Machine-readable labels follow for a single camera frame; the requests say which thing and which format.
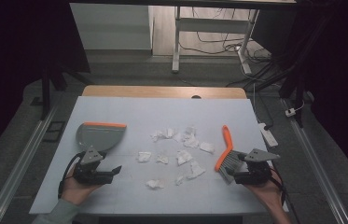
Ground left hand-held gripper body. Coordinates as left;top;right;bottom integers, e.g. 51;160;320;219
73;147;114;186

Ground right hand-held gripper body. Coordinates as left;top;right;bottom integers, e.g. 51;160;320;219
233;148;281;186

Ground orange brush with grey bristles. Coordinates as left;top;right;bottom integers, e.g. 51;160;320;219
214;124;250;185

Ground grey dustpan with orange edge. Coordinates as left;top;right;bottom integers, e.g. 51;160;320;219
76;121;128;153

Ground white paper scraps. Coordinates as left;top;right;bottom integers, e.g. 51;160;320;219
136;125;216;190

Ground person's right hand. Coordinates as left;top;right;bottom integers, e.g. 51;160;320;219
244;173;285;207

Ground person's left hand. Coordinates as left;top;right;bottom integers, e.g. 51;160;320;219
61;166;103;205

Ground white power strip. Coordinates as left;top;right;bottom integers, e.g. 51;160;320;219
258;122;279;148

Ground black metal stand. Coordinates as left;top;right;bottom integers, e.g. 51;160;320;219
245;6;339;129
30;60;92;121

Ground white cabinet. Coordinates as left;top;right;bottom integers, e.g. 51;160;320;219
69;3;154;51

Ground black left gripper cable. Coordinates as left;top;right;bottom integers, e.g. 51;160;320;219
57;151;84;200

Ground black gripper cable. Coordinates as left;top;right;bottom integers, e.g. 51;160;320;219
57;151;84;200
270;166;301;224

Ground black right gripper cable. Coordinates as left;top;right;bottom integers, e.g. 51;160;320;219
270;166;301;224

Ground black rectangular floor frame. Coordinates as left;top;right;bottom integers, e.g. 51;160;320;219
43;120;67;144

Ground aluminium floor rail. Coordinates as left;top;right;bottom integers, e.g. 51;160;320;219
0;104;60;224
281;98;348;224

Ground black floor cables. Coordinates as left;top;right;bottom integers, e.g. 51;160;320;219
179;7;272;64

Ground white desk frame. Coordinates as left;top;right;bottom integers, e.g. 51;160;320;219
171;5;260;75

